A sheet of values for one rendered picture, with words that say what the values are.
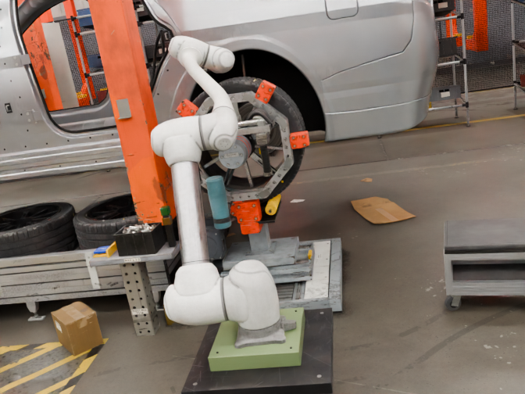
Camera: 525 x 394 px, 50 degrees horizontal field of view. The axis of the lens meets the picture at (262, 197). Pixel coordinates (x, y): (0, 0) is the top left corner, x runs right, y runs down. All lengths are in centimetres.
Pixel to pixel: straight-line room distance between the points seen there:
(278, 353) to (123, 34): 165
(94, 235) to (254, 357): 162
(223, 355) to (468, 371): 99
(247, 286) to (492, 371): 105
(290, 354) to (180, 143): 84
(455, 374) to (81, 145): 242
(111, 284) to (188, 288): 135
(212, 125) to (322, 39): 125
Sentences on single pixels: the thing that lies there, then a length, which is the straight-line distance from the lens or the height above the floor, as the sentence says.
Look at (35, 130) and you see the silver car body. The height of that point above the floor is 103.
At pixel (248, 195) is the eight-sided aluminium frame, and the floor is 60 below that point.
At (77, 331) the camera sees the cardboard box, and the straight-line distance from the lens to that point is 304.
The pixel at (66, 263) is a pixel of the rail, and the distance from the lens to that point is 336.
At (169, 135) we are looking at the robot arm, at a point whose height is 108.
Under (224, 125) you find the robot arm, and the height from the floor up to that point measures 109.
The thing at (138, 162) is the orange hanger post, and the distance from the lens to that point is 291.
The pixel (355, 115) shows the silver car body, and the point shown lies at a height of 87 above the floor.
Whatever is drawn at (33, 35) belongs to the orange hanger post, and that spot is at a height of 170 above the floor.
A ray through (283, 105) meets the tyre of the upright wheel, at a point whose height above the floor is 102.
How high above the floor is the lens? 139
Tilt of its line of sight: 16 degrees down
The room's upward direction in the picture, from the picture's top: 9 degrees counter-clockwise
